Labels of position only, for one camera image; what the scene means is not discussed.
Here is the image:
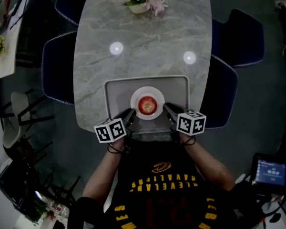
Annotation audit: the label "white round plate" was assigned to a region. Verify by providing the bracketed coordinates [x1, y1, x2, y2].
[130, 86, 165, 121]

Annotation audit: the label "small white table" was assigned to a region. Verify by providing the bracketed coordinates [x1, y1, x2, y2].
[0, 0, 31, 82]

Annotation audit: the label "grey tray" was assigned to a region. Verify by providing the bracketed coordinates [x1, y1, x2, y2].
[103, 75, 190, 135]

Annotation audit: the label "black tablet lit screen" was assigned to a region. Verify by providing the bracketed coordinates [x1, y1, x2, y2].
[250, 153, 286, 193]

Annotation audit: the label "person's dark printed jersey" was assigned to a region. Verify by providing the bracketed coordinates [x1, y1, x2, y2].
[68, 139, 260, 229]

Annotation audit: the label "blue chair white piping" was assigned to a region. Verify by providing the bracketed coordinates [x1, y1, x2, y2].
[41, 31, 78, 106]
[212, 9, 265, 68]
[54, 0, 93, 26]
[200, 55, 239, 130]

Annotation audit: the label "silver laptop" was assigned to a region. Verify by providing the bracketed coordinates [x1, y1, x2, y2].
[6, 0, 31, 32]

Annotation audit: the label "black equipment case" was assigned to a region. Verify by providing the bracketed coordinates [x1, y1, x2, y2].
[0, 160, 42, 224]

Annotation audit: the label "person's right forearm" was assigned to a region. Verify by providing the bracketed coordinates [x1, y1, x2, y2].
[180, 134, 236, 192]

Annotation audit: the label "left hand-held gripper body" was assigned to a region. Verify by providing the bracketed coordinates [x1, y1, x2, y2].
[93, 117, 134, 144]

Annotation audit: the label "red apple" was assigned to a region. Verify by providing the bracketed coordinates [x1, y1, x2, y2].
[138, 96, 158, 115]

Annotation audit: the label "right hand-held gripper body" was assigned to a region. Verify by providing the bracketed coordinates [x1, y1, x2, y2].
[169, 110, 207, 138]

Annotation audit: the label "grey chair black legs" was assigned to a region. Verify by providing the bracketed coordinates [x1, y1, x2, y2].
[2, 89, 55, 150]

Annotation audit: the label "person's left forearm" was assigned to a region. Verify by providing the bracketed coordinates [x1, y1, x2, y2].
[82, 138, 126, 205]

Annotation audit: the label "black wrist cord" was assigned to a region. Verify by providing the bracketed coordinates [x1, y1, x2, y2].
[107, 143, 124, 155]
[181, 135, 196, 146]

